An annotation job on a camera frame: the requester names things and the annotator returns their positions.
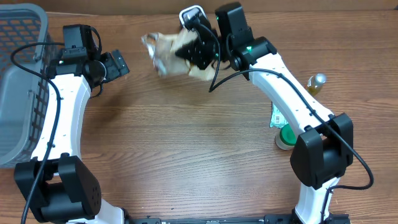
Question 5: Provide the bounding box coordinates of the clear plastic snack bag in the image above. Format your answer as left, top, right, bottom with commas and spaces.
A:
141, 28, 215, 81

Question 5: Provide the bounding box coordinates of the small teal packet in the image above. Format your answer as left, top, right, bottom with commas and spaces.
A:
269, 103, 288, 129

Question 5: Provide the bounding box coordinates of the yellow dish soap bottle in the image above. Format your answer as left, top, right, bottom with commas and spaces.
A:
306, 73, 327, 96

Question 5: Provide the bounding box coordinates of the green lid glass jar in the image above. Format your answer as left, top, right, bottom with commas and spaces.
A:
275, 124, 297, 151

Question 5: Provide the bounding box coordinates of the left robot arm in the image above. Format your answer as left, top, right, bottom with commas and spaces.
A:
14, 24, 131, 223

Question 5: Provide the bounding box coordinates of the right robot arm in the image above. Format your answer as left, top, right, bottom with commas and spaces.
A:
176, 2, 353, 223

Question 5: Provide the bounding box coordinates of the white barcode scanner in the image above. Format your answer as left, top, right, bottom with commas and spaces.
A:
178, 5, 207, 28

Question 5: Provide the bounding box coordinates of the grey plastic mesh basket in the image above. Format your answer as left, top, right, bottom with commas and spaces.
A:
1, 3, 58, 169

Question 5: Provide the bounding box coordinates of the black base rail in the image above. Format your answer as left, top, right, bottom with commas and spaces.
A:
124, 213, 351, 224

